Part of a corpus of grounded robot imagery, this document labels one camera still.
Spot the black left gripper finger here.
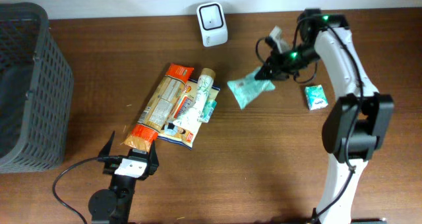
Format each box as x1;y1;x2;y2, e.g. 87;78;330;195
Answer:
148;141;159;167
98;131;115;157

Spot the teal tissue pouch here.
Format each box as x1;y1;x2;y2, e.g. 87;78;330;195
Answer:
227;67;276;109

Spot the orange spaghetti package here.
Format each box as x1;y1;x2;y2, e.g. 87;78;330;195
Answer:
123;63;194;152

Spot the small teal tissue box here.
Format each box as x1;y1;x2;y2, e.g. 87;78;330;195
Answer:
305;85;328;111

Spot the white green tube beige cap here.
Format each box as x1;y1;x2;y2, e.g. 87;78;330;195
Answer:
173;68;216;131

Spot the small teal white packet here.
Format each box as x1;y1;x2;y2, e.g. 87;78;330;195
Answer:
199;99;217;123

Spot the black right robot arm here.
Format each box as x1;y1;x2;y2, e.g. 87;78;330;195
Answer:
255;9;394;223

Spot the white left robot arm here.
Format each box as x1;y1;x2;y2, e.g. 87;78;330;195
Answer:
88;134;159;224

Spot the grey plastic mesh basket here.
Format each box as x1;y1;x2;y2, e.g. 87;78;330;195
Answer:
1;3;74;173

